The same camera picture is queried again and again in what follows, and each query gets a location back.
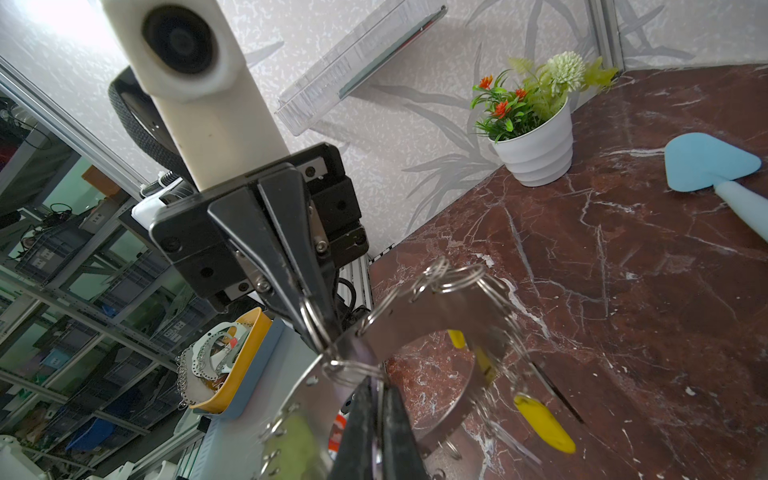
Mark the yellow tray with parts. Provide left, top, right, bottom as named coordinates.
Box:
left=177, top=308, right=282, bottom=420

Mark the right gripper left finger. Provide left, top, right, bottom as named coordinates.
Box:
left=329, top=378, right=377, bottom=480

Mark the light blue toy trowel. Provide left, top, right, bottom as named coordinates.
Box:
left=664, top=132, right=767, bottom=239

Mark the key with yellow tag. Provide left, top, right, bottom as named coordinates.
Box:
left=514, top=394, right=576, bottom=454

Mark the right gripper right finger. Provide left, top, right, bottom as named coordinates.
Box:
left=380, top=385, right=428, bottom=480

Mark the large metal key ring plate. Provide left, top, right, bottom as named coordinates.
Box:
left=256, top=259, right=532, bottom=479

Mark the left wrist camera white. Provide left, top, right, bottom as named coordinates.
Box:
left=102, top=1, right=289, bottom=191

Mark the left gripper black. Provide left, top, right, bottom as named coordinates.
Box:
left=149, top=143, right=369, bottom=353

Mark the potted plant white pot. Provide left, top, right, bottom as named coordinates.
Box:
left=470, top=51, right=619, bottom=188

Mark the clear acrylic wall shelf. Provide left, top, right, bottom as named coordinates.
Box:
left=275, top=0, right=448, bottom=136

